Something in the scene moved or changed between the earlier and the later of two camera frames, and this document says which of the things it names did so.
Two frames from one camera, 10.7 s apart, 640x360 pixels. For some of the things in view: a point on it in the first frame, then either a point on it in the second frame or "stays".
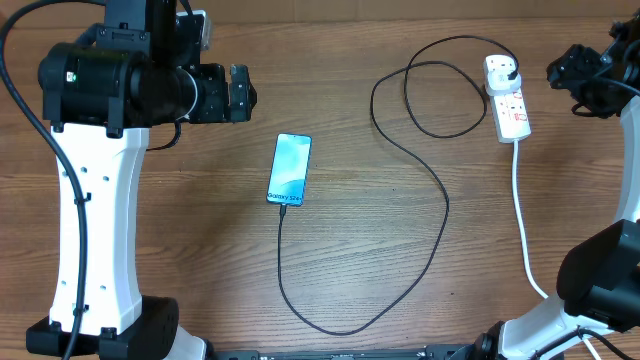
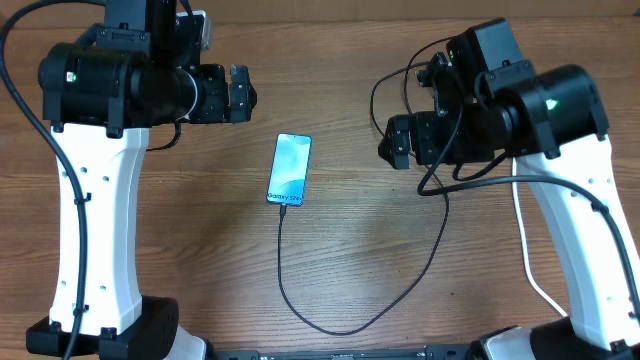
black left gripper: (217, 108) stays
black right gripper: (569, 70) -> (424, 130)
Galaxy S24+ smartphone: (289, 169) stays
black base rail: (431, 352) stays
